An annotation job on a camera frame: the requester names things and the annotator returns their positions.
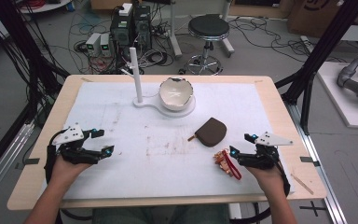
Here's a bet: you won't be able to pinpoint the grey power supply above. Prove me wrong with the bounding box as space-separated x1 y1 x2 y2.
85 32 102 57
100 33 112 58

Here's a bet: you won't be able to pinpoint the brown zip pouch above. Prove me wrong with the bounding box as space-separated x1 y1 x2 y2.
187 117 227 148

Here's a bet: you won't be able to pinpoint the person's right hand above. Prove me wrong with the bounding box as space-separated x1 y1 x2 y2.
245 164 285 195

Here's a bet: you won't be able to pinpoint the black frame post with cables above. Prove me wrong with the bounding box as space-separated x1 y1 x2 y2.
0 0 71 125

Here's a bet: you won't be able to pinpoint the white key stand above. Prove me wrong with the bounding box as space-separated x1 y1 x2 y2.
119 46 197 119

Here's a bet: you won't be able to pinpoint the aluminium rail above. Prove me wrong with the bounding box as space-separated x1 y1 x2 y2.
0 122 35 206
283 102 348 224

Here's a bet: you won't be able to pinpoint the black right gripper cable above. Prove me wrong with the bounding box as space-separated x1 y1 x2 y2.
278 160 292 198

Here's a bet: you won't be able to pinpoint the keychain with red strap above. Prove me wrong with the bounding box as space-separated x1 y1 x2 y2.
213 148 242 181

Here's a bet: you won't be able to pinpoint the person's left hand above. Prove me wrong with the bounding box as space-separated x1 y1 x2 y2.
49 154 92 191

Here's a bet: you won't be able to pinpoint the black tape strip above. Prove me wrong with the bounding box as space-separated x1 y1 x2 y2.
15 158 41 171
299 156 321 167

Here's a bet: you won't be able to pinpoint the white platform board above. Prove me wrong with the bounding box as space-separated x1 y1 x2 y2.
316 61 358 130

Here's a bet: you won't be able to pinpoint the white eggshell-shaped bowl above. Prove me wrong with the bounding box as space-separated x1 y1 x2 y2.
158 77 195 112

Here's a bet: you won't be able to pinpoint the black frame strut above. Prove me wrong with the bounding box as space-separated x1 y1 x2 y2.
274 0 358 135

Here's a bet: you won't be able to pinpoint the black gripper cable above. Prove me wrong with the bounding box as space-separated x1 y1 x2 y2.
278 160 292 198
43 129 68 185

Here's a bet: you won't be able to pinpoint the white box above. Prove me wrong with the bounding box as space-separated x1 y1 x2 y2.
117 3 133 17

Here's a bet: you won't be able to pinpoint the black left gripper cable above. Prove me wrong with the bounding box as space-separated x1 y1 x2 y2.
43 129 68 185

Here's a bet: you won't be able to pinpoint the black computer tower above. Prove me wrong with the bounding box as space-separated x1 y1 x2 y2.
132 4 153 50
110 12 134 52

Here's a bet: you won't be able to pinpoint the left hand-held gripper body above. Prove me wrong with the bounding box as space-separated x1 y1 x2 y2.
47 122 103 166

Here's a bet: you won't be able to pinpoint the black round stool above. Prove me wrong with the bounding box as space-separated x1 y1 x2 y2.
185 13 231 77

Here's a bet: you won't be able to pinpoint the white desk leg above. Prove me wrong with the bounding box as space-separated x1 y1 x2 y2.
222 0 236 59
167 0 184 59

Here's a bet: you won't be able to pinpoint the person's green pants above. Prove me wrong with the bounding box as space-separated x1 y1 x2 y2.
91 203 231 224

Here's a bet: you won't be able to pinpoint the cardboard box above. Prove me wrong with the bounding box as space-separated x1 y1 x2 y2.
287 0 358 38

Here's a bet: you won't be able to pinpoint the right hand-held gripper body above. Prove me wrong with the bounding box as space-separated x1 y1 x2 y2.
238 131 294 171

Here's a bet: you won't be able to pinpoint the white table mat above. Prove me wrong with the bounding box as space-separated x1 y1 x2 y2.
41 81 296 201

